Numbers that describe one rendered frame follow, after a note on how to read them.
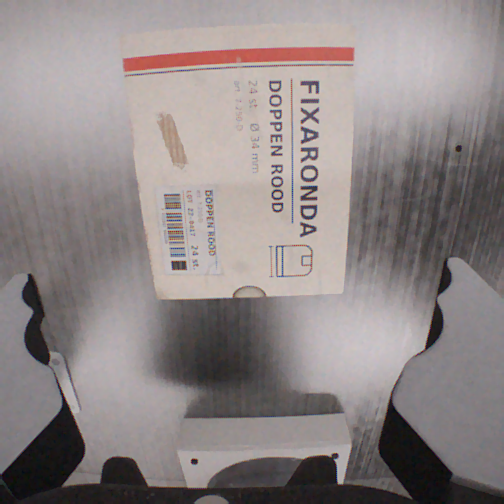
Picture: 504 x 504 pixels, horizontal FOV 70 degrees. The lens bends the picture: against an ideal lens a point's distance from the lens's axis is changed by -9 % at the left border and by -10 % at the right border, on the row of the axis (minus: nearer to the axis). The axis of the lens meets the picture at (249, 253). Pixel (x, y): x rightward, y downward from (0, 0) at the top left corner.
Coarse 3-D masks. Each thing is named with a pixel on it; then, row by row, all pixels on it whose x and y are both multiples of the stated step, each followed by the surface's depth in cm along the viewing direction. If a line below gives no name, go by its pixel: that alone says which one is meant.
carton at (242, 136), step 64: (128, 64) 19; (192, 64) 19; (256, 64) 19; (320, 64) 19; (192, 128) 21; (256, 128) 21; (320, 128) 21; (192, 192) 23; (256, 192) 23; (320, 192) 23; (192, 256) 24; (256, 256) 24; (320, 256) 24
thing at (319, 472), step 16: (112, 464) 6; (128, 464) 6; (304, 464) 6; (320, 464) 6; (336, 464) 6; (112, 480) 5; (128, 480) 5; (144, 480) 5; (304, 480) 5; (320, 480) 5; (336, 480) 5; (32, 496) 5; (48, 496) 5; (64, 496) 5; (80, 496) 5; (96, 496) 5; (112, 496) 5; (128, 496) 5; (144, 496) 5; (160, 496) 5; (176, 496) 5; (192, 496) 5; (208, 496) 5; (224, 496) 5; (240, 496) 5; (256, 496) 5; (272, 496) 5; (288, 496) 5; (304, 496) 5; (320, 496) 5; (336, 496) 5; (352, 496) 5; (368, 496) 5; (384, 496) 5; (400, 496) 5
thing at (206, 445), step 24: (192, 432) 40; (216, 432) 40; (240, 432) 39; (264, 432) 39; (288, 432) 39; (312, 432) 39; (336, 432) 39; (192, 456) 38; (216, 456) 38; (240, 456) 38; (264, 456) 38; (288, 456) 38; (336, 456) 38; (192, 480) 40
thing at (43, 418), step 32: (32, 288) 11; (0, 320) 9; (32, 320) 9; (0, 352) 8; (32, 352) 9; (0, 384) 7; (32, 384) 7; (0, 416) 7; (32, 416) 7; (64, 416) 7; (0, 448) 6; (32, 448) 6; (64, 448) 7; (0, 480) 5; (32, 480) 6; (64, 480) 7
